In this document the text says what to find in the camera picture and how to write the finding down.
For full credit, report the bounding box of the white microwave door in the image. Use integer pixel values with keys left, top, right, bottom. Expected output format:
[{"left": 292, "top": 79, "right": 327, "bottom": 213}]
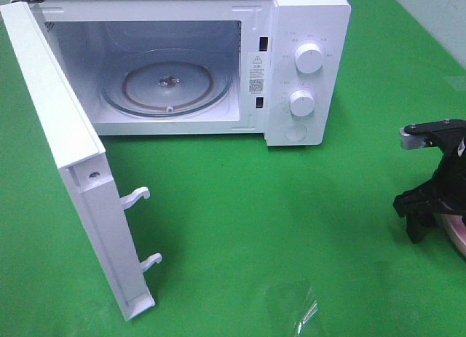
[{"left": 1, "top": 2, "right": 162, "bottom": 320}]

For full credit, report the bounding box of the upper white round knob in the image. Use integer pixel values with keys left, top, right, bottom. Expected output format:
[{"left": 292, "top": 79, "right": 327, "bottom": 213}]
[{"left": 294, "top": 42, "right": 323, "bottom": 74}]

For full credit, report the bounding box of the round door release button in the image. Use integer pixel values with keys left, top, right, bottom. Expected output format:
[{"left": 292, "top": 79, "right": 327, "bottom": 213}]
[{"left": 285, "top": 124, "right": 307, "bottom": 142}]

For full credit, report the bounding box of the glass microwave turntable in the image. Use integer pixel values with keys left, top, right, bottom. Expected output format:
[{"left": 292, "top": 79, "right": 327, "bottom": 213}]
[{"left": 101, "top": 49, "right": 236, "bottom": 119}]

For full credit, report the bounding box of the pink round plate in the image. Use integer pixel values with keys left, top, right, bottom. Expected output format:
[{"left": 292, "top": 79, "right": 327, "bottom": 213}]
[{"left": 441, "top": 215, "right": 466, "bottom": 256}]

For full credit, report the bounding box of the lower white round knob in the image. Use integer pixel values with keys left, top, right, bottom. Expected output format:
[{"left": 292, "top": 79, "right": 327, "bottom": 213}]
[{"left": 289, "top": 90, "right": 315, "bottom": 117}]

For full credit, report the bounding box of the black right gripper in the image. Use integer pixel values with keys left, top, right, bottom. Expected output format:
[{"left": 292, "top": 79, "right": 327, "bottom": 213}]
[{"left": 392, "top": 140, "right": 465, "bottom": 244}]

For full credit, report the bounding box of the white round knob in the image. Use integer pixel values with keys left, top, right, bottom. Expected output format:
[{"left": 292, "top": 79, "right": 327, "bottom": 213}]
[
  {"left": 289, "top": 90, "right": 315, "bottom": 117},
  {"left": 294, "top": 42, "right": 323, "bottom": 74}
]

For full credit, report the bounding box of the white microwave oven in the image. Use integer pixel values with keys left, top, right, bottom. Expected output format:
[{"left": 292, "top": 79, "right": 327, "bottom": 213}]
[{"left": 1, "top": 0, "right": 351, "bottom": 146}]

